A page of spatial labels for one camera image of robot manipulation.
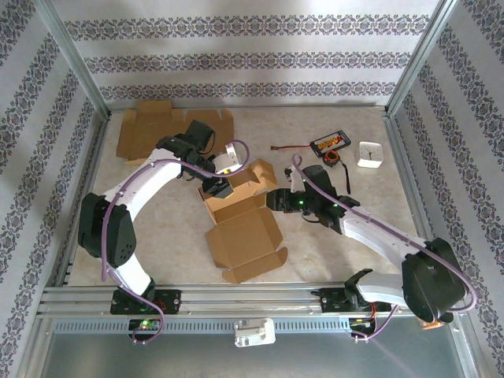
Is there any aluminium frame post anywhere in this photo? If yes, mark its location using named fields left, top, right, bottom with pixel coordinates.
left=385, top=0, right=461, bottom=117
left=33, top=0, right=113, bottom=119

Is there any grey metal sheet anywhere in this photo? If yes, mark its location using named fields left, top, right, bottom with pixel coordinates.
left=37, top=332, right=469, bottom=378

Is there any black orange tape measure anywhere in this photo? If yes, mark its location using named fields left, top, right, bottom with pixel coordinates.
left=323, top=150, right=352, bottom=196

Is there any white plastic bracket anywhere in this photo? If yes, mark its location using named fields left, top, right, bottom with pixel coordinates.
left=234, top=317, right=276, bottom=348

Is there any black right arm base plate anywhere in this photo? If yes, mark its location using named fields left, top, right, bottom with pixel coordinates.
left=321, top=287, right=393, bottom=315

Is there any aluminium side rail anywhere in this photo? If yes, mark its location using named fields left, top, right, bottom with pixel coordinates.
left=384, top=112, right=454, bottom=284
left=54, top=112, right=113, bottom=287

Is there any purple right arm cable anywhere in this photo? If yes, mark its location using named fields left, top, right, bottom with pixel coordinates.
left=291, top=154, right=478, bottom=343

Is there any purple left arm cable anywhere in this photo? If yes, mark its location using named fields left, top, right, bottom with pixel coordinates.
left=100, top=139, right=252, bottom=347

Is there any orange black small device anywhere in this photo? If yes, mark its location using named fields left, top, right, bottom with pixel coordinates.
left=420, top=317, right=452, bottom=331

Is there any aluminium back rail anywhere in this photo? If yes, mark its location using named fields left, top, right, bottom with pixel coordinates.
left=109, top=102, right=389, bottom=111

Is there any slotted grey cable duct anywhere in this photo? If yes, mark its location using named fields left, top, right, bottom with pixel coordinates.
left=53, top=317, right=351, bottom=335

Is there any white square clock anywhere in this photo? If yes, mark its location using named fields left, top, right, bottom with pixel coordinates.
left=356, top=140, right=384, bottom=169

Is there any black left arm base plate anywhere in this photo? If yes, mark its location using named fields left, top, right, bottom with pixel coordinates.
left=109, top=289, right=183, bottom=316

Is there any brown cardboard mailer box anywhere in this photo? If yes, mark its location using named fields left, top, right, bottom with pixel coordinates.
left=116, top=100, right=236, bottom=166
left=197, top=158, right=289, bottom=284

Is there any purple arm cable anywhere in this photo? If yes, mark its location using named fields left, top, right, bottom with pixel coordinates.
left=100, top=139, right=252, bottom=347
left=291, top=154, right=478, bottom=343

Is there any black battery pack red cable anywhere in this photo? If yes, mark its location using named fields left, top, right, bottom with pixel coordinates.
left=270, top=132, right=352, bottom=158

